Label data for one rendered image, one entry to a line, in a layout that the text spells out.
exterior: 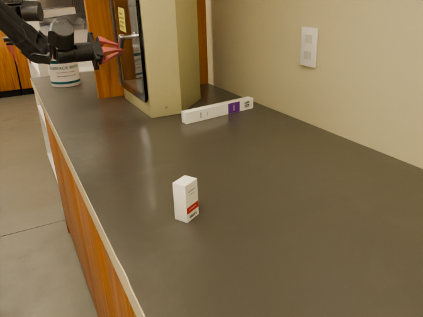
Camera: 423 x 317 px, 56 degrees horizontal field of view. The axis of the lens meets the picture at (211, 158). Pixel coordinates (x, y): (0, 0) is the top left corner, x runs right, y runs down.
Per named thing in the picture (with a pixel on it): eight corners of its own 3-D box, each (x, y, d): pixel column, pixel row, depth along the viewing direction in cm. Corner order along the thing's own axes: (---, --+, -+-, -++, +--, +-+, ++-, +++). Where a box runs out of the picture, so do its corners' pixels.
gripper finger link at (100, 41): (121, 34, 127) (90, 36, 123) (127, 52, 125) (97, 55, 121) (118, 47, 132) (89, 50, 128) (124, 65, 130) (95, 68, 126)
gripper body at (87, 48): (94, 31, 124) (69, 32, 121) (102, 58, 121) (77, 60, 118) (92, 44, 129) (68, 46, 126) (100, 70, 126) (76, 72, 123)
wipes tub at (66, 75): (78, 80, 193) (73, 48, 187) (83, 85, 182) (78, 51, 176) (50, 83, 188) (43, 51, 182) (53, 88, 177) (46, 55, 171)
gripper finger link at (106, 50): (120, 31, 127) (90, 33, 123) (126, 50, 125) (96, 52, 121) (118, 45, 133) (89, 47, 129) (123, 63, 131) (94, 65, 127)
